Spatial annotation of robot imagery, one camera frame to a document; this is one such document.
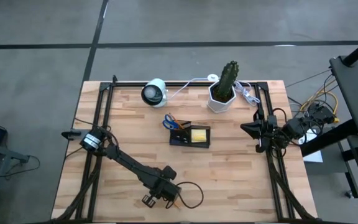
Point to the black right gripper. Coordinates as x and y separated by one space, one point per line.
269 129

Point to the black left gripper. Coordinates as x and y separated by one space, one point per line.
166 193

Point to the yellow sticky note pad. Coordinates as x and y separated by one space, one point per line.
198 136

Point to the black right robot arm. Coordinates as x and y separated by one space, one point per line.
294 128

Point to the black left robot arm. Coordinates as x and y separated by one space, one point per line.
129 161

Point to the black mesh desk organizer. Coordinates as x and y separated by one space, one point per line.
182 141

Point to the white hexagonal plant pot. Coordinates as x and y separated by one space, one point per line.
216 105

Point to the green cactus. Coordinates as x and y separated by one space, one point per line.
227 79

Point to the white paper sheet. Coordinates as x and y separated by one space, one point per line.
314 157

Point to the black desk beam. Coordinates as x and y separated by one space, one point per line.
325 141

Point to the white spot lamp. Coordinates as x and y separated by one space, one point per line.
160 87

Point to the grey desk top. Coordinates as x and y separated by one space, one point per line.
357 93

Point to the grey equipment stand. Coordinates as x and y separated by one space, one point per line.
2 152

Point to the black clamp bracket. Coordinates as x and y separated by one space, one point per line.
71 134

